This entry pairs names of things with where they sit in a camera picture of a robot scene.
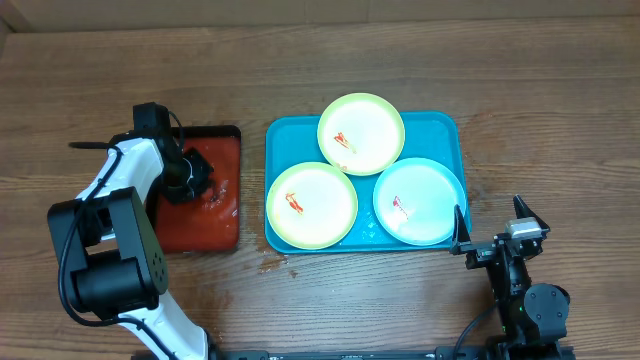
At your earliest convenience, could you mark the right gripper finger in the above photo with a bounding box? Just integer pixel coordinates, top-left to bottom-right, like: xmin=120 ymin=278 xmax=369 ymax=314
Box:
xmin=452 ymin=205 xmax=471 ymax=245
xmin=513 ymin=195 xmax=537 ymax=219

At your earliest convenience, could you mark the light blue plate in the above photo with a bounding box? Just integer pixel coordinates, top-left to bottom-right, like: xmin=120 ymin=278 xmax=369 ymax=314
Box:
xmin=373 ymin=157 xmax=467 ymax=246

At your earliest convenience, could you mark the green plate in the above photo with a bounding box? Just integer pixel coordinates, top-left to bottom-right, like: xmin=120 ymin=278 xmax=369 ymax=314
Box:
xmin=266 ymin=162 xmax=358 ymax=250
xmin=317 ymin=93 xmax=406 ymax=176

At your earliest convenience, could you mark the green plate back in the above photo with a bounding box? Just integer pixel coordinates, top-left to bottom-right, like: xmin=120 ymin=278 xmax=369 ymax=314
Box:
xmin=317 ymin=93 xmax=406 ymax=176

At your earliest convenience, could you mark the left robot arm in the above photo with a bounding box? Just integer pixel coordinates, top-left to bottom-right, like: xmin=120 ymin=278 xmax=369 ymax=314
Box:
xmin=47 ymin=102 xmax=219 ymax=359

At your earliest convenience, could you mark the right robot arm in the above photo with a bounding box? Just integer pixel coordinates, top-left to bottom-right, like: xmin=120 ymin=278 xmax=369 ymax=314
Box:
xmin=439 ymin=195 xmax=576 ymax=360

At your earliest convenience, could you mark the black tray with red water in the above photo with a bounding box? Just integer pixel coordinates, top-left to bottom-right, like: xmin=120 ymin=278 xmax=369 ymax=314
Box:
xmin=146 ymin=125 xmax=241 ymax=254

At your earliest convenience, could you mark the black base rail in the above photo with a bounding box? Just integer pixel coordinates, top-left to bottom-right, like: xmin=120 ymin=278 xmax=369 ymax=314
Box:
xmin=130 ymin=344 xmax=576 ymax=360

